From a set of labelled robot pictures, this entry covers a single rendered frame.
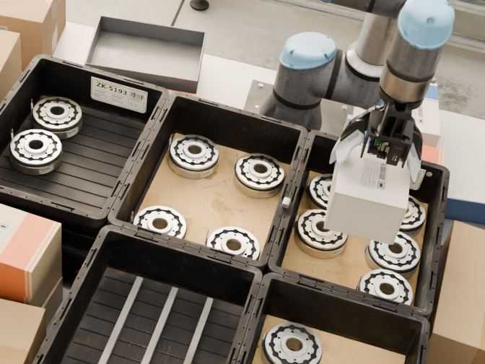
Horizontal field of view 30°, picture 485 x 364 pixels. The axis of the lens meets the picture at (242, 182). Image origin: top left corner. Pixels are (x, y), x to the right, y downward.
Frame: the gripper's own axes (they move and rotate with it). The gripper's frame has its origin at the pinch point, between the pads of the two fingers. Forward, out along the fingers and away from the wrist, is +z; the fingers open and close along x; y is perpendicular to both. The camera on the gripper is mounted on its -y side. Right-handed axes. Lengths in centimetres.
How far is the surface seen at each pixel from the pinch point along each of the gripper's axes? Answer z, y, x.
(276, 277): 17.6, 13.4, -11.5
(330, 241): 24.9, -4.5, -2.7
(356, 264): 27.7, -2.8, 3.5
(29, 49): 34, -50, -81
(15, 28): 28, -50, -84
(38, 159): 25, -8, -63
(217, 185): 27.9, -15.0, -27.1
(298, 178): 17.8, -12.3, -11.6
